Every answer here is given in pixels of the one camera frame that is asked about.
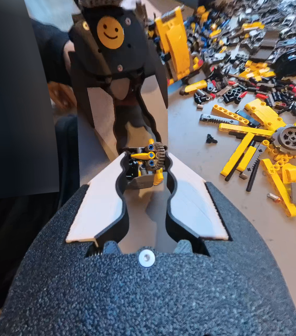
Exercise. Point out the grey gear brick assembly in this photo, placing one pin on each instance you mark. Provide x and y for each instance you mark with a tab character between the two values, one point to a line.
158	154

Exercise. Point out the pile of loose brick parts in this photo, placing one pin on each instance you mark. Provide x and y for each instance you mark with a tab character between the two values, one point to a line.
242	47

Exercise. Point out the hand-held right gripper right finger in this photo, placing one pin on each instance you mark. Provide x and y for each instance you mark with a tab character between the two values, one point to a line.
195	210

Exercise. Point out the wooden desk leg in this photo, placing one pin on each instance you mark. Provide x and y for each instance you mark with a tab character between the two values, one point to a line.
61	95

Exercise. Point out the grey toothed rack beam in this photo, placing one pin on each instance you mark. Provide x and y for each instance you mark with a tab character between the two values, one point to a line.
254	160
216	120

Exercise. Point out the yellow pointed panel brick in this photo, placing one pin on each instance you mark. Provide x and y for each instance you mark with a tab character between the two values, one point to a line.
195	86

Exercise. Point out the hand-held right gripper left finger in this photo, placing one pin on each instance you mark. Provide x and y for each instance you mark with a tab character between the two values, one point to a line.
98	210

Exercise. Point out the partly built yellow brick vehicle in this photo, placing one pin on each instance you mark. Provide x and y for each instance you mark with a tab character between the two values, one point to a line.
176	49

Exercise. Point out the person's left forearm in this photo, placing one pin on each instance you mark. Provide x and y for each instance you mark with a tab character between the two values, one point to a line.
51	52

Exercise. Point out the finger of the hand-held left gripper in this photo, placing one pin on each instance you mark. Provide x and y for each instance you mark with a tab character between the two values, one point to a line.
157	105
100	110

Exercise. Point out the light grey desk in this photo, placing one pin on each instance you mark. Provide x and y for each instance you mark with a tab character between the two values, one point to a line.
203	170

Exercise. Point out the black brick tyre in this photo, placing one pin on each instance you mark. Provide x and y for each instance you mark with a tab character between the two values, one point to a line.
289	63

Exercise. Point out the yellow beam with holes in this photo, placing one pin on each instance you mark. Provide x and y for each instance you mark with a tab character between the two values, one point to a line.
229	114

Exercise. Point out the person's left hand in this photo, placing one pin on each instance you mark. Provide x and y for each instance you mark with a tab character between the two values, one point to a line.
68	55

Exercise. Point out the small black connector brick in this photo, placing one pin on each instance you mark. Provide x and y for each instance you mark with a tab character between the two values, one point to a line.
211	139

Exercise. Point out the grey and orange axle pin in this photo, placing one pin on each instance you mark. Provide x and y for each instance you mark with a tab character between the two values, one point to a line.
274	197

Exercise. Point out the person's legs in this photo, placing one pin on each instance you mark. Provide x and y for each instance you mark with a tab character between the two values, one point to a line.
19	236

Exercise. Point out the small yellow grey brick assembly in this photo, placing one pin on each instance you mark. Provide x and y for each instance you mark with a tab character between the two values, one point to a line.
140	182

